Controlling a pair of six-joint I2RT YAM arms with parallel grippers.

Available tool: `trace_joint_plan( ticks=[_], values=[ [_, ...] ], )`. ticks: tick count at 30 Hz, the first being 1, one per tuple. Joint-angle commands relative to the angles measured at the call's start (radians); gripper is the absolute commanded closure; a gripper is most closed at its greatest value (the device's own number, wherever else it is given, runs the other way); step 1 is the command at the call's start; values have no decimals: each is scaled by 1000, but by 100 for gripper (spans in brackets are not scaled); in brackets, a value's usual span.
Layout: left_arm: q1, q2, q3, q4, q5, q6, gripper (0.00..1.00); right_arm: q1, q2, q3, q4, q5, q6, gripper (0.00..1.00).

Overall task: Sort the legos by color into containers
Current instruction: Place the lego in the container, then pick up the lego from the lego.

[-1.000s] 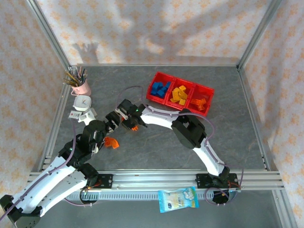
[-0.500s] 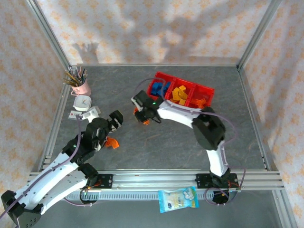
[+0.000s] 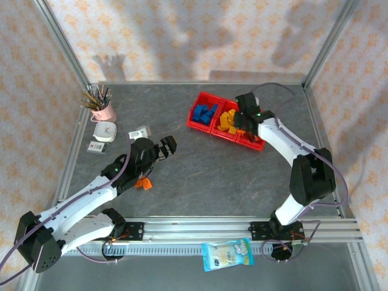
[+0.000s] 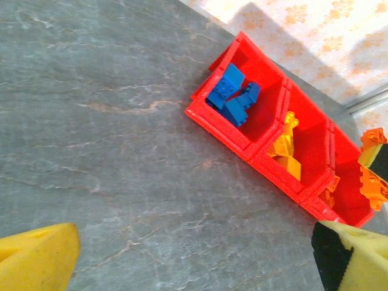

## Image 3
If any orange curved lego brick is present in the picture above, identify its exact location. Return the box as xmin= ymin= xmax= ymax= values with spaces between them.
xmin=135 ymin=178 xmax=153 ymax=191

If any clear packaged card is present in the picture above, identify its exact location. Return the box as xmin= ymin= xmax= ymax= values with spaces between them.
xmin=87 ymin=141 xmax=110 ymax=155

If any white square clock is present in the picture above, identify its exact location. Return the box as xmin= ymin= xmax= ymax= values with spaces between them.
xmin=93 ymin=121 xmax=118 ymax=142

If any pink pencil cup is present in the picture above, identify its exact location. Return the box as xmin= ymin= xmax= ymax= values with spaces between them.
xmin=90 ymin=101 xmax=117 ymax=124

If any blue yellow snack packet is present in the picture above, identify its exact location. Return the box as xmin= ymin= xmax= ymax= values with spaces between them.
xmin=201 ymin=237 xmax=255 ymax=272

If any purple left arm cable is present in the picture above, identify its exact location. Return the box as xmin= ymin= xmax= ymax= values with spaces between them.
xmin=0 ymin=139 xmax=134 ymax=278

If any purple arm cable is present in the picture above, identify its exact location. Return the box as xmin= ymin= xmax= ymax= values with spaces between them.
xmin=251 ymin=82 xmax=349 ymax=213
xmin=0 ymin=139 xmax=134 ymax=278

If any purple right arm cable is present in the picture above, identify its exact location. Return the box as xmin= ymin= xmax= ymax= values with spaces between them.
xmin=251 ymin=82 xmax=349 ymax=213

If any aluminium table edge rail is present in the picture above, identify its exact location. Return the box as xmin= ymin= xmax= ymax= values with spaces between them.
xmin=16 ymin=87 xmax=92 ymax=291
xmin=303 ymin=85 xmax=380 ymax=291
xmin=89 ymin=80 xmax=306 ymax=87

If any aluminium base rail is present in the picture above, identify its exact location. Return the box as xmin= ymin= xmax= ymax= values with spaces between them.
xmin=124 ymin=216 xmax=363 ymax=243

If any grey slotted cable duct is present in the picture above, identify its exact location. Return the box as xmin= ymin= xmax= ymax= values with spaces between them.
xmin=60 ymin=244 xmax=304 ymax=256

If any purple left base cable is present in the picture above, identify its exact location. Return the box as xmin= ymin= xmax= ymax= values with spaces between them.
xmin=74 ymin=241 xmax=122 ymax=265

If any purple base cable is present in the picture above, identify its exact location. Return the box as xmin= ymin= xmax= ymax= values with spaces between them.
xmin=261 ymin=216 xmax=321 ymax=263
xmin=74 ymin=241 xmax=122 ymax=265

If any aluminium frame post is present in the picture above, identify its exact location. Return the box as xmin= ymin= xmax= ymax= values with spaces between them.
xmin=32 ymin=0 xmax=92 ymax=90
xmin=302 ymin=0 xmax=362 ymax=89

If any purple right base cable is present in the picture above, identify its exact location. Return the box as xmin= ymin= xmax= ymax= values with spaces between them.
xmin=261 ymin=216 xmax=321 ymax=263

